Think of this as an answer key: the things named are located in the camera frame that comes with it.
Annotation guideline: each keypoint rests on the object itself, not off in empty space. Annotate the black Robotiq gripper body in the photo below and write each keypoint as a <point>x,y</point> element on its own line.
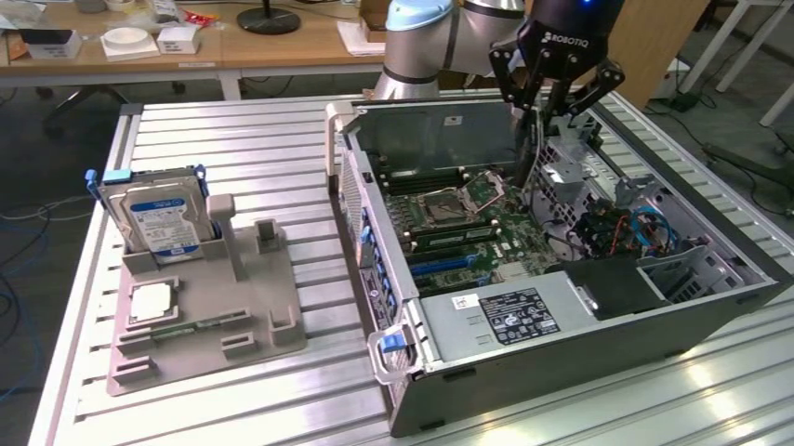
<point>570,32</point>

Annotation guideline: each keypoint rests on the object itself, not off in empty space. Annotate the graphics card with metal bracket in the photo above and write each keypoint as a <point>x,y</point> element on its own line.
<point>523,153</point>

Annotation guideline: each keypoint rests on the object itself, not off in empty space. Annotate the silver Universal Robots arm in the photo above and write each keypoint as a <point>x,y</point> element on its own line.
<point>422,51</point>

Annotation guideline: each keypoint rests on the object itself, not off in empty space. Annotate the blue expansion slot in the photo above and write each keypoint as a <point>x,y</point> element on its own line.
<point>441,265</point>

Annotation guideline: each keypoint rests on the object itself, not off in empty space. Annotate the wooden cabinet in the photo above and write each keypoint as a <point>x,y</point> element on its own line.
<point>645,46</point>

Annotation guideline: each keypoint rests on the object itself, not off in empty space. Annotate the perforated metal drive cage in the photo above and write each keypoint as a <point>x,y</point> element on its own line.
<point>570,176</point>

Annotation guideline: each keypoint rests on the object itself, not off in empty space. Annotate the metal socket cover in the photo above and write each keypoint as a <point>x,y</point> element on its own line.
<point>481,183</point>

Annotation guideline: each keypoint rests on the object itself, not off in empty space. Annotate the brown cardboard box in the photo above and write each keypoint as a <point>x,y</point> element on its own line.
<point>374,14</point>

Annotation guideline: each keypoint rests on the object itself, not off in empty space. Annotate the white paper stack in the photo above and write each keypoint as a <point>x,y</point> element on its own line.
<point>357,44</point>

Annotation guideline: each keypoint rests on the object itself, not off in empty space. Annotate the CPU socket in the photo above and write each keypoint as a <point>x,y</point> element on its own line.
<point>443,209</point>

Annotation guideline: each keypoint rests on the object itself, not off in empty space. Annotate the green motherboard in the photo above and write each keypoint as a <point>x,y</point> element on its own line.
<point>515,232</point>

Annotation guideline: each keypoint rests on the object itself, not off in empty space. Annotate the green RAM stick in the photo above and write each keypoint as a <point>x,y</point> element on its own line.
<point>186,329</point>
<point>453,237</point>

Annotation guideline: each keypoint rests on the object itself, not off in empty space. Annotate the black round lamp base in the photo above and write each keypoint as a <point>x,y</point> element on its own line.
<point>270,21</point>

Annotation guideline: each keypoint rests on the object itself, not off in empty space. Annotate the grey metal disk bay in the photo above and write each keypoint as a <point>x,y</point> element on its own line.
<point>689,274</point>

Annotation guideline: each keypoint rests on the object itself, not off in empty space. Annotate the wooden desk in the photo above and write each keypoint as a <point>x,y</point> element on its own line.
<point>249,51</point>

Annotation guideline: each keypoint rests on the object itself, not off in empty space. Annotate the white labelled box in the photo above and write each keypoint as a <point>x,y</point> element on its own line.
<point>179,41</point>

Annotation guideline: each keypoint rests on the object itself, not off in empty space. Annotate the grey power supply unit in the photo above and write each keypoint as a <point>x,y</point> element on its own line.
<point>471,334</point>

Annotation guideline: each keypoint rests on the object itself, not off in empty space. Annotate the open black PC case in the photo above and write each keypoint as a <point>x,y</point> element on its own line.
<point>558,371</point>

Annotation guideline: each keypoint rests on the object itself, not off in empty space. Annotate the white round part on box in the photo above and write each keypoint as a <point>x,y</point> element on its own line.
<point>128,44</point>

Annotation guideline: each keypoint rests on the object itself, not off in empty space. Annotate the grey printed parts rack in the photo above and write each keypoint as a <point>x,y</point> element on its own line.
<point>205,297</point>

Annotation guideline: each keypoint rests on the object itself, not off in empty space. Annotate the white box with black lid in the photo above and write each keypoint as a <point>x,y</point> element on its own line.
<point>51,44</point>

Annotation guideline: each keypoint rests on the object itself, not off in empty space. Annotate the silver CPU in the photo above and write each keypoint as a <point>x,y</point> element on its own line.
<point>151,302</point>

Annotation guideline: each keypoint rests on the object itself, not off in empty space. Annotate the white table frame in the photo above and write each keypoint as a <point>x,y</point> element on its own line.
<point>712,51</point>

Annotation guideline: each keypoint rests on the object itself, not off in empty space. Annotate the hard disk with blue bracket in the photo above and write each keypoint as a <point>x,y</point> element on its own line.
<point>162,223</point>

